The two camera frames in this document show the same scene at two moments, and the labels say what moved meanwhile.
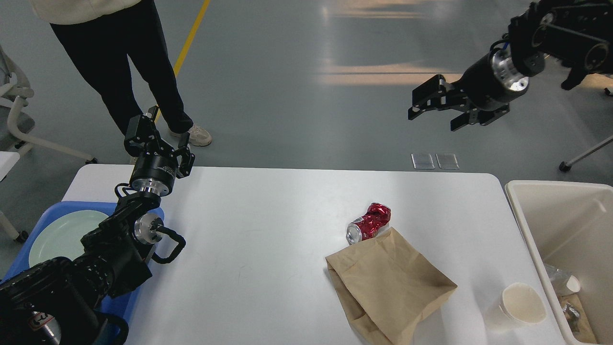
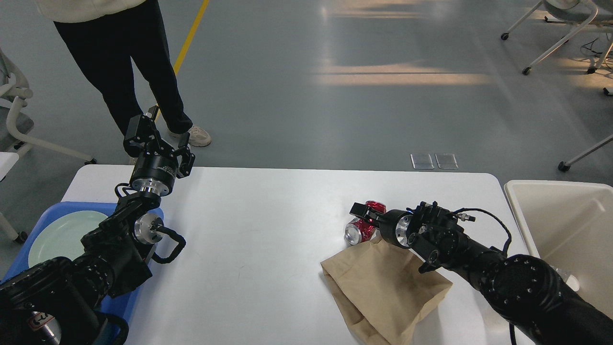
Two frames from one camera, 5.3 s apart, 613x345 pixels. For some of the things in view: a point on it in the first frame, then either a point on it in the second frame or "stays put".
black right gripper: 491,82 → 392,224
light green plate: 61,236 stays put
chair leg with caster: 565,166 stays put
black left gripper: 155,170 stays put
